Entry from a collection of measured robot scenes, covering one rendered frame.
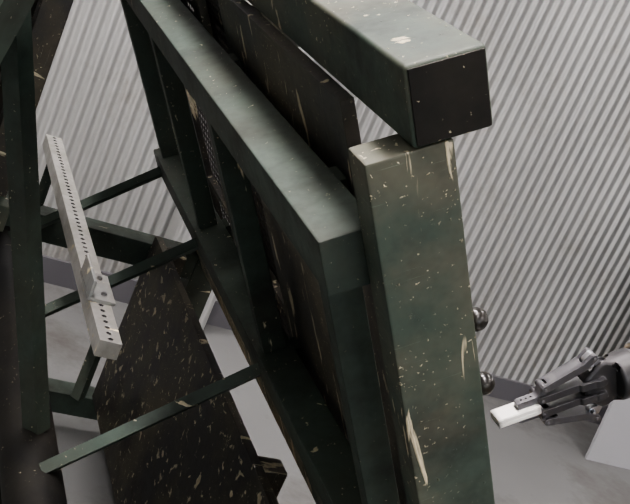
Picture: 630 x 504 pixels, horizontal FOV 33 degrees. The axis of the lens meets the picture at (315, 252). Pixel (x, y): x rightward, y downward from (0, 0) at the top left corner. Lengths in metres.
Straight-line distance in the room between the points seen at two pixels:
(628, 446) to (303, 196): 4.60
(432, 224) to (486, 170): 4.00
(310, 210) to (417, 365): 0.24
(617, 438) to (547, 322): 0.69
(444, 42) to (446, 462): 0.56
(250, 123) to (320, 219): 0.37
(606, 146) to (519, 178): 0.48
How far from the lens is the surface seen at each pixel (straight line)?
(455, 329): 1.33
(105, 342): 2.25
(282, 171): 1.47
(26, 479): 2.31
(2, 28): 1.08
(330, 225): 1.30
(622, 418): 5.75
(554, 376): 1.63
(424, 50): 1.20
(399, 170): 1.20
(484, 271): 5.47
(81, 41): 4.58
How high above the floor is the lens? 1.99
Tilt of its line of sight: 17 degrees down
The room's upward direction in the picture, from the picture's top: 24 degrees clockwise
